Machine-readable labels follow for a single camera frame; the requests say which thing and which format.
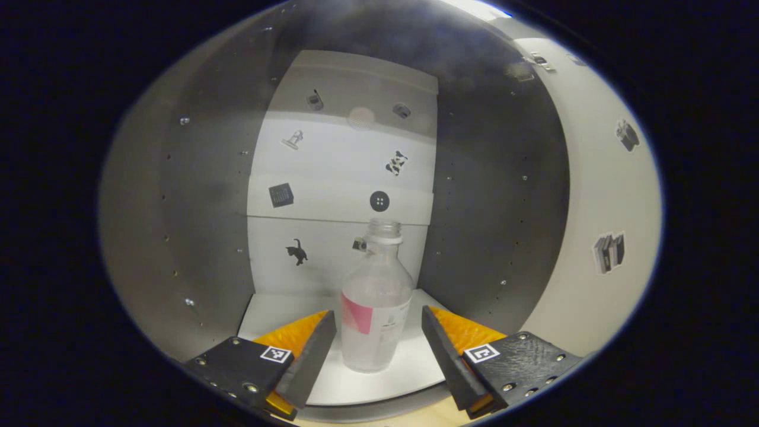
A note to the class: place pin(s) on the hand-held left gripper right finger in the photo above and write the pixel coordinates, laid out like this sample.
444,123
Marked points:
450,362

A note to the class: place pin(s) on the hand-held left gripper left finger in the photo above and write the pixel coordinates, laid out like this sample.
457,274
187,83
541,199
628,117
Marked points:
308,362

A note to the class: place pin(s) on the clear plastic bottle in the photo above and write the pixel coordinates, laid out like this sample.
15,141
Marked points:
376,284

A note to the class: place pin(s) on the grey cabinet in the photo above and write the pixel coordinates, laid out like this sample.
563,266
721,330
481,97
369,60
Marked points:
201,207

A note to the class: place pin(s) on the white cabinet shelf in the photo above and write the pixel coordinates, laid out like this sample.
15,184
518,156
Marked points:
409,367

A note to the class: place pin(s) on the metal cabinet door hinge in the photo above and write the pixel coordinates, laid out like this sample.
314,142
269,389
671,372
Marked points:
541,61

